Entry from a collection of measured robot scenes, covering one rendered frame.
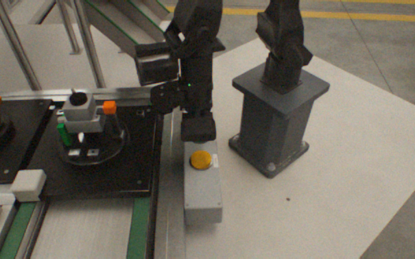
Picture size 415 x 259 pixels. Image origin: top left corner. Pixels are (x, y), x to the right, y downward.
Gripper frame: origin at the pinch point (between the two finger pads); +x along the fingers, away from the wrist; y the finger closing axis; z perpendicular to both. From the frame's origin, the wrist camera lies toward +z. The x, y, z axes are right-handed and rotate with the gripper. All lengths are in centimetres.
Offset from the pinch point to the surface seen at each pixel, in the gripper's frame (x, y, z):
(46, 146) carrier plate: 3.4, 2.3, 30.9
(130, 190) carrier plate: 3.2, 13.7, 12.4
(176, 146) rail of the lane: 4.1, 2.8, 4.4
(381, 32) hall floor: 97, -223, -185
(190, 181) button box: 4.1, 11.8, 1.7
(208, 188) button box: 4.1, 13.4, -1.7
